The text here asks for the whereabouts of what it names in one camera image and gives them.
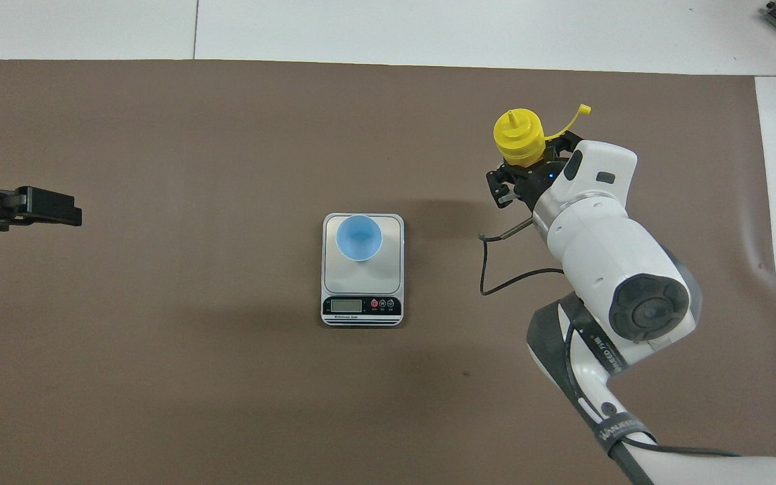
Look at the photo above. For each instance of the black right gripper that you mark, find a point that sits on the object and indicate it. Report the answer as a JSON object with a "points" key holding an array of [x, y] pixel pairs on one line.
{"points": [[535, 183]]}

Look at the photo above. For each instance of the brown table mat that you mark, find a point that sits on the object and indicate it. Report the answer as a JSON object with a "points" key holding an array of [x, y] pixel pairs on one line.
{"points": [[226, 148]]}

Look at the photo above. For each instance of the silver digital kitchen scale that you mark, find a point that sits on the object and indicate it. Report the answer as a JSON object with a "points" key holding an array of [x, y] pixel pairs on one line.
{"points": [[362, 283]]}

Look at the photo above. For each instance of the yellow squeeze bottle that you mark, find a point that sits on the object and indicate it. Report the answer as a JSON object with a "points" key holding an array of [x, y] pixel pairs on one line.
{"points": [[519, 138]]}

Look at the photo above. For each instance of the light blue plastic cup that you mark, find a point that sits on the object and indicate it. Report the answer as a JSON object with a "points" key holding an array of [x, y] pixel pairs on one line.
{"points": [[359, 237]]}

